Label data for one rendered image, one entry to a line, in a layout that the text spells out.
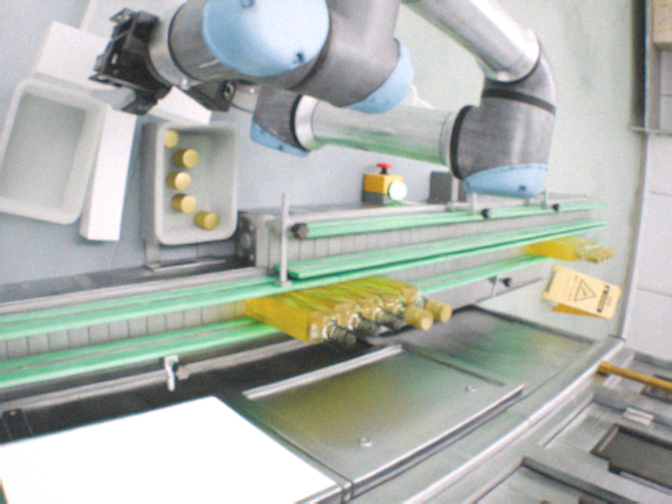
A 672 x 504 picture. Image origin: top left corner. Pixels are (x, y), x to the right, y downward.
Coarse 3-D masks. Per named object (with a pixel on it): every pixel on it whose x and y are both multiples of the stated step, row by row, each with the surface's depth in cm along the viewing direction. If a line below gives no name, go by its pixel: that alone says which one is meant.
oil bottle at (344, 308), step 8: (312, 288) 103; (304, 296) 99; (312, 296) 98; (320, 296) 98; (328, 296) 98; (336, 296) 98; (328, 304) 94; (336, 304) 94; (344, 304) 94; (352, 304) 95; (336, 312) 93; (344, 312) 92; (352, 312) 93; (360, 312) 95; (344, 320) 92
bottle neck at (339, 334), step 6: (330, 324) 89; (336, 324) 89; (324, 330) 89; (330, 330) 88; (336, 330) 87; (342, 330) 87; (348, 330) 86; (324, 336) 89; (330, 336) 88; (336, 336) 87; (342, 336) 86; (348, 336) 88; (354, 336) 87; (336, 342) 87; (342, 342) 86; (348, 342) 87; (354, 342) 87
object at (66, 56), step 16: (48, 32) 50; (64, 32) 50; (80, 32) 51; (48, 48) 49; (64, 48) 51; (80, 48) 52; (96, 48) 53; (48, 64) 50; (64, 64) 51; (80, 64) 52; (48, 80) 53; (64, 80) 52; (80, 80) 53; (176, 96) 62; (160, 112) 63; (176, 112) 62; (192, 112) 64; (208, 112) 65
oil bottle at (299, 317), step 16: (256, 304) 100; (272, 304) 96; (288, 304) 93; (304, 304) 94; (320, 304) 94; (272, 320) 97; (288, 320) 93; (304, 320) 90; (320, 320) 89; (336, 320) 91; (304, 336) 90; (320, 336) 89
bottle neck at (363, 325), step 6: (354, 318) 92; (360, 318) 92; (366, 318) 92; (354, 324) 92; (360, 324) 91; (366, 324) 90; (372, 324) 89; (378, 324) 90; (354, 330) 92; (360, 330) 91; (366, 330) 90; (372, 330) 92; (378, 330) 91; (372, 336) 90
